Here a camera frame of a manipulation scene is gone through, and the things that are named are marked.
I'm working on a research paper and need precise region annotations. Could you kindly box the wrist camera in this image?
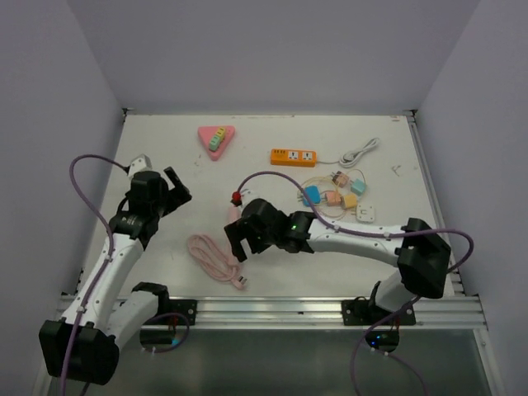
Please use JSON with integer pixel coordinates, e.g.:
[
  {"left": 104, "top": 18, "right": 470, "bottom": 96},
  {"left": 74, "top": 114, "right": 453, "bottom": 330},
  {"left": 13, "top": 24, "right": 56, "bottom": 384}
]
[
  {"left": 127, "top": 154, "right": 153, "bottom": 180},
  {"left": 230, "top": 188, "right": 260, "bottom": 207}
]

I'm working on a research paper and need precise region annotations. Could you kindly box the yellow USB charger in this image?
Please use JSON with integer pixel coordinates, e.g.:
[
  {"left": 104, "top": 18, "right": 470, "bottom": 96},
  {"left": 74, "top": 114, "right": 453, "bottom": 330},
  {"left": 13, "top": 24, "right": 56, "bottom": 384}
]
[{"left": 215, "top": 127, "right": 227, "bottom": 141}]

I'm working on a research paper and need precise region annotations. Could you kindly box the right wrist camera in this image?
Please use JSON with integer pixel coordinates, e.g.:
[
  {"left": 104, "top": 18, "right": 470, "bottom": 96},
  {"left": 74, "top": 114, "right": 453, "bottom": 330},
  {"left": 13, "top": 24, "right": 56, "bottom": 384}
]
[{"left": 230, "top": 188, "right": 260, "bottom": 207}]

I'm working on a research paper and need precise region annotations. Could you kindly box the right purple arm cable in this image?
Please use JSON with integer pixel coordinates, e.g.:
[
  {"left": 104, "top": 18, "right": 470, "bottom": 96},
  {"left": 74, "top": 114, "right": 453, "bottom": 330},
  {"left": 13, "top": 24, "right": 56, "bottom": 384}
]
[{"left": 237, "top": 170, "right": 474, "bottom": 396}]

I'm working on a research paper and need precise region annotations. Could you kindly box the pink plug charger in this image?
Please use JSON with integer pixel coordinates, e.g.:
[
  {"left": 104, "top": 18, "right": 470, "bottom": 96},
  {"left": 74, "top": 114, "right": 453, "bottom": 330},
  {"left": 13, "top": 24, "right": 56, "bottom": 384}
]
[{"left": 331, "top": 171, "right": 350, "bottom": 188}]

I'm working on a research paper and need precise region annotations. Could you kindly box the yellow charging cable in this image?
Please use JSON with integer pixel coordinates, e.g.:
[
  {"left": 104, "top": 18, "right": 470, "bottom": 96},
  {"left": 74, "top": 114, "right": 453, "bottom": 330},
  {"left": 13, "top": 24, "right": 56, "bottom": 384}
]
[{"left": 295, "top": 167, "right": 368, "bottom": 222}]

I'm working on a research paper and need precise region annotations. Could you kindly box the pink triangular power strip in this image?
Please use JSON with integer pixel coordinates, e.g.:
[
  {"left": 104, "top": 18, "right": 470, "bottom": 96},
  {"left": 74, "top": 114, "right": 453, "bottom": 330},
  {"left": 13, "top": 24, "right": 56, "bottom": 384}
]
[{"left": 197, "top": 125, "right": 236, "bottom": 161}]

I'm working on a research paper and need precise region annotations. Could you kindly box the teal plug charger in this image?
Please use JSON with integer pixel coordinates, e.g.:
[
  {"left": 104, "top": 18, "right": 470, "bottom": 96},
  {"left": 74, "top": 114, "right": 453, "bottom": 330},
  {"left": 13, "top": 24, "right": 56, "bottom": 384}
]
[{"left": 350, "top": 179, "right": 366, "bottom": 196}]

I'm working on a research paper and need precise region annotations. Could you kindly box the peach USB charger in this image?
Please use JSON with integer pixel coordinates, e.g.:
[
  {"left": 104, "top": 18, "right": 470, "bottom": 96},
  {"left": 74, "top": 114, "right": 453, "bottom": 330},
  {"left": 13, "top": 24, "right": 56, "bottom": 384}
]
[{"left": 324, "top": 191, "right": 342, "bottom": 207}]

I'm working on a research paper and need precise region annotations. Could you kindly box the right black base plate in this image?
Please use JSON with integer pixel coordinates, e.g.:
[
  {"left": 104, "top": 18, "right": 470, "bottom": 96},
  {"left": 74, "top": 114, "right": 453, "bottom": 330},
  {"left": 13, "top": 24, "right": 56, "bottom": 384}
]
[{"left": 341, "top": 296, "right": 391, "bottom": 326}]

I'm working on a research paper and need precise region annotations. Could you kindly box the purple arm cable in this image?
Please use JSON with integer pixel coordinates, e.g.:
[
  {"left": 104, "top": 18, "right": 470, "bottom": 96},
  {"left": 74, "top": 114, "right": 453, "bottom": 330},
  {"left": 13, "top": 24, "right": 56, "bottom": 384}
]
[
  {"left": 237, "top": 170, "right": 474, "bottom": 396},
  {"left": 57, "top": 154, "right": 191, "bottom": 396}
]

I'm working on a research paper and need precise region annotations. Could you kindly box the white power cord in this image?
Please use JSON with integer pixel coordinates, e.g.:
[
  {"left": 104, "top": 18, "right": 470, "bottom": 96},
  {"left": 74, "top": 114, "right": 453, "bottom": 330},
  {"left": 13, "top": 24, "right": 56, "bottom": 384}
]
[{"left": 316, "top": 137, "right": 380, "bottom": 168}]

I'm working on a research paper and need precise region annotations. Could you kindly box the blue plug adapter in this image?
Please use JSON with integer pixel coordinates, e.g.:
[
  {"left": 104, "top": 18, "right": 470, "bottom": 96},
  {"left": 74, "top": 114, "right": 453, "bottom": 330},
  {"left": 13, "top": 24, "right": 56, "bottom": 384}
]
[{"left": 304, "top": 185, "right": 321, "bottom": 205}]

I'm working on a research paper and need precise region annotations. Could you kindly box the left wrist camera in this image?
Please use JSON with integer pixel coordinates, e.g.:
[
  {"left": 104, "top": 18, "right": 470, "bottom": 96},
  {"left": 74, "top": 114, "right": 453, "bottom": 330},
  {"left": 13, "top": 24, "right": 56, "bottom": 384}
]
[{"left": 127, "top": 154, "right": 153, "bottom": 180}]

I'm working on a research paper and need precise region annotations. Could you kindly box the green USB charger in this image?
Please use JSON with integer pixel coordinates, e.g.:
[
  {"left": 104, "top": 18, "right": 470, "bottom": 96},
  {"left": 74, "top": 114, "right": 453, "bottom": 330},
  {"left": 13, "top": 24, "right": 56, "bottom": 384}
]
[{"left": 209, "top": 135, "right": 222, "bottom": 152}]

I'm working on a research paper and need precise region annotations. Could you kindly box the pink long power strip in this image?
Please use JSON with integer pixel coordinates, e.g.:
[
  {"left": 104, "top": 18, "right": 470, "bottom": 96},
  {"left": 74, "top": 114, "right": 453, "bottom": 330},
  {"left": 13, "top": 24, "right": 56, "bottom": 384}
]
[{"left": 228, "top": 206, "right": 241, "bottom": 224}]

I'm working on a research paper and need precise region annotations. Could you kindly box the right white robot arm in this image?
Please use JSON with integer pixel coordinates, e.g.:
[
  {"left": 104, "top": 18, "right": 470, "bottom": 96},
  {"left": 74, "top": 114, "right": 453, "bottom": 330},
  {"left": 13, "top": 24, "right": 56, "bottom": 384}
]
[{"left": 224, "top": 198, "right": 451, "bottom": 324}]

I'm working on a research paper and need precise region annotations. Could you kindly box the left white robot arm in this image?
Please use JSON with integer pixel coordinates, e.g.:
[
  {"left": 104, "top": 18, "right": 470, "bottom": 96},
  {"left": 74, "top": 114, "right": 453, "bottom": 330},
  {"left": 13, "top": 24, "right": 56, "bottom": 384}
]
[{"left": 39, "top": 167, "right": 191, "bottom": 386}]

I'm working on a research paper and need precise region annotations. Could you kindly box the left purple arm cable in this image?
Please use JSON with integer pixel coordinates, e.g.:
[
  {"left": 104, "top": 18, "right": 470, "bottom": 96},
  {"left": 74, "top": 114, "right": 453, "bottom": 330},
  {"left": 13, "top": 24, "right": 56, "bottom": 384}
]
[{"left": 57, "top": 154, "right": 191, "bottom": 396}]

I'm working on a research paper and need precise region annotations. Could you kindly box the aluminium rail frame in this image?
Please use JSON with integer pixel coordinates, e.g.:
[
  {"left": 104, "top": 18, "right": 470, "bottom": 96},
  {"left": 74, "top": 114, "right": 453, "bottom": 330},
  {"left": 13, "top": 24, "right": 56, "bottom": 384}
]
[{"left": 53, "top": 294, "right": 488, "bottom": 329}]

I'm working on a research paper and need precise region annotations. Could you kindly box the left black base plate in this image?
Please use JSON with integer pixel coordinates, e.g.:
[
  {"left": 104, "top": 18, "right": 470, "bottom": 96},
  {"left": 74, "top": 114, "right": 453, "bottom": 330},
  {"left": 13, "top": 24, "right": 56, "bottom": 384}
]
[{"left": 154, "top": 299, "right": 198, "bottom": 327}]

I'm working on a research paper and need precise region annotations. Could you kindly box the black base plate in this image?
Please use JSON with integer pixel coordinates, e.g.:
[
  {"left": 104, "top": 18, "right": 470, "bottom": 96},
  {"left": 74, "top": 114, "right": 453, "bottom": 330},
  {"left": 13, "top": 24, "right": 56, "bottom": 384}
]
[
  {"left": 154, "top": 299, "right": 198, "bottom": 327},
  {"left": 341, "top": 296, "right": 391, "bottom": 326}
]

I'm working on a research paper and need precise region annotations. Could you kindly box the yellow plug charger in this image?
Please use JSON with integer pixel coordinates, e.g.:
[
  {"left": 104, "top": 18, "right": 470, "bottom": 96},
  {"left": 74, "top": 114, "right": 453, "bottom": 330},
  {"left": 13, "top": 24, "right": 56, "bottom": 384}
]
[{"left": 341, "top": 194, "right": 358, "bottom": 210}]

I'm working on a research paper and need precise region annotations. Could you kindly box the orange power strip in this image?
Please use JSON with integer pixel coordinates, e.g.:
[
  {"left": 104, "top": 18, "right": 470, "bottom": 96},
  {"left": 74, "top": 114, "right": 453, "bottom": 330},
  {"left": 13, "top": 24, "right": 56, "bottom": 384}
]
[{"left": 270, "top": 148, "right": 317, "bottom": 167}]

